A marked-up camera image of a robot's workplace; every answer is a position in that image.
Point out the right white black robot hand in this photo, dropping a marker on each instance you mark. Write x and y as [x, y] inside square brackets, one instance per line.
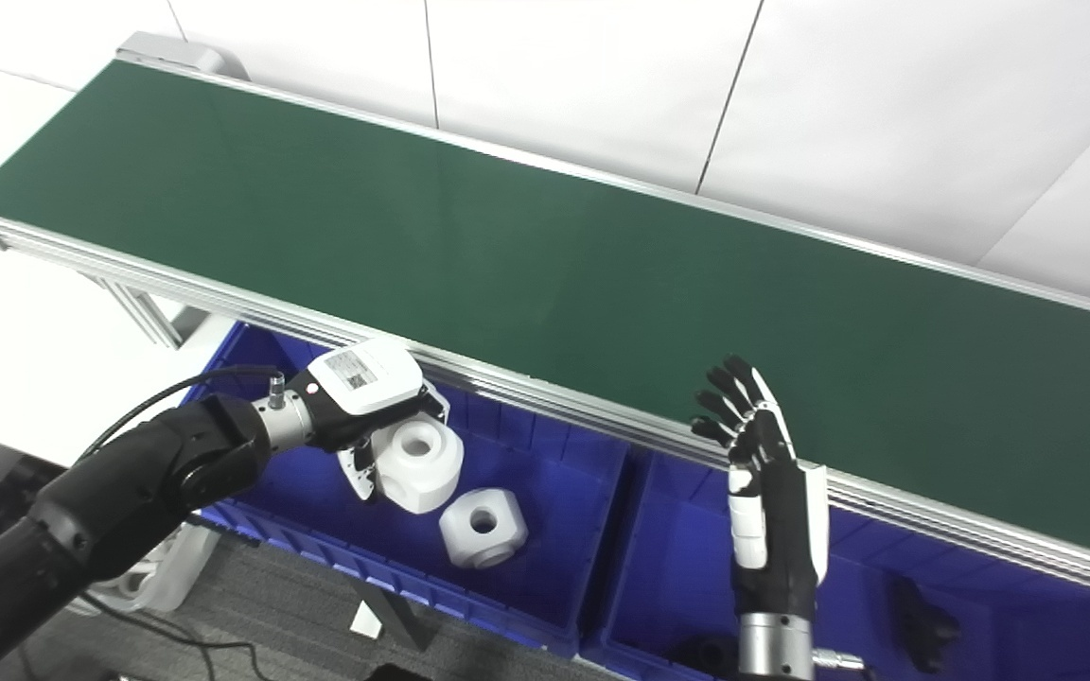
[782, 530]

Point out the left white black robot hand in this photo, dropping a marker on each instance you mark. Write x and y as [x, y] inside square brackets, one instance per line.
[365, 378]

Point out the white hexagonal plastic part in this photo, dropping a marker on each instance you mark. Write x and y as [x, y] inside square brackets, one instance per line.
[483, 530]
[422, 468]

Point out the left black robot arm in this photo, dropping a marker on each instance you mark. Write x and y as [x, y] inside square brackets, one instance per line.
[129, 492]

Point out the blue plastic bin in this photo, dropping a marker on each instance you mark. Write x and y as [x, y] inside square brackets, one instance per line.
[554, 530]
[677, 567]

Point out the black plastic part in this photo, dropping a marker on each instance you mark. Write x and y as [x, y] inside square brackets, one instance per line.
[923, 624]

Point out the green conveyor belt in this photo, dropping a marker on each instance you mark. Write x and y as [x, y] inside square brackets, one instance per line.
[507, 255]

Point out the aluminium conveyor leg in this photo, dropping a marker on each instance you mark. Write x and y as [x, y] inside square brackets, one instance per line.
[148, 317]

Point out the gray conveyor end housing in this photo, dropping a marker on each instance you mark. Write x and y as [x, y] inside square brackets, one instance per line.
[176, 52]

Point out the small white block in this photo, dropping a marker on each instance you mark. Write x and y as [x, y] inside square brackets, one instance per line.
[366, 619]

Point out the white plastic housing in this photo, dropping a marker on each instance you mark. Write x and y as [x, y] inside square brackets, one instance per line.
[167, 567]

